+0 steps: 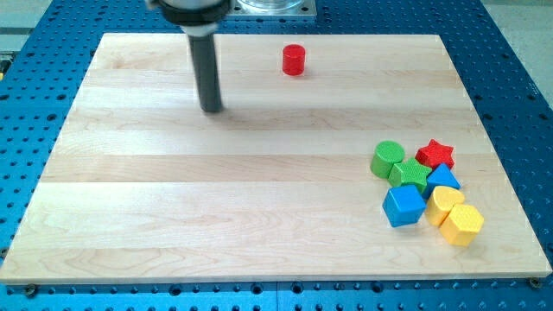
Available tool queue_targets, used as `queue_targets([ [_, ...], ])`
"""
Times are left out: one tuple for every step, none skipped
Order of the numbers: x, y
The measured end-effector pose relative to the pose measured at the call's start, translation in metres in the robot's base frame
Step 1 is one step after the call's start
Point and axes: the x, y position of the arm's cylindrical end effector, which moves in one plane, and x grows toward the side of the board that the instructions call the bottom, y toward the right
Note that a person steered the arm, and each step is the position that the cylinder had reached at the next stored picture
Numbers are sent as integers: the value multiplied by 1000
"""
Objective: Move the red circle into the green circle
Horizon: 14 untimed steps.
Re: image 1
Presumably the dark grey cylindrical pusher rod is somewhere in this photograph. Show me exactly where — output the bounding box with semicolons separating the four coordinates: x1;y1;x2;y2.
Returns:
188;34;223;113

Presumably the red cylinder block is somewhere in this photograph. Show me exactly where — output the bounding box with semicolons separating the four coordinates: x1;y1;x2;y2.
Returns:
282;44;306;76

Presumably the light wooden board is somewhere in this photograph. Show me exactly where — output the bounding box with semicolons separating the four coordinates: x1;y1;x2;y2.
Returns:
1;33;551;284

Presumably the green cylinder block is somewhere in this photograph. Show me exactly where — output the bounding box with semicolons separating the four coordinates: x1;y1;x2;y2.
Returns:
370;141;405;179

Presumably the green star block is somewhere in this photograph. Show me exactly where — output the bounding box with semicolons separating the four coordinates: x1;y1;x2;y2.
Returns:
388;157;432;194

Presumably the red star block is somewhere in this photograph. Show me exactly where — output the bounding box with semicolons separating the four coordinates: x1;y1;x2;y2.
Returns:
415;139;454;170

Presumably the blue cube block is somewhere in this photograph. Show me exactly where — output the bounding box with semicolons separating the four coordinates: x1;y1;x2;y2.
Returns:
382;185;427;227

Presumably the blue triangle block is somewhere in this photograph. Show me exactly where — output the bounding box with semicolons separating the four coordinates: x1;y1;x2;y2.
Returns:
422;163;461;200

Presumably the yellow heart block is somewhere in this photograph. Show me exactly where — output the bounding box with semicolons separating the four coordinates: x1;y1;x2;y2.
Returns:
425;186;466;226

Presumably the yellow hexagon block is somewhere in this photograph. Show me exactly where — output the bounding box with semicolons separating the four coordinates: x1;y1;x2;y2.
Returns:
439;204;485;247

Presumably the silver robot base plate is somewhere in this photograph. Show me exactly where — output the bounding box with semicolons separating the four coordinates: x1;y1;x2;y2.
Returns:
226;0;317;21

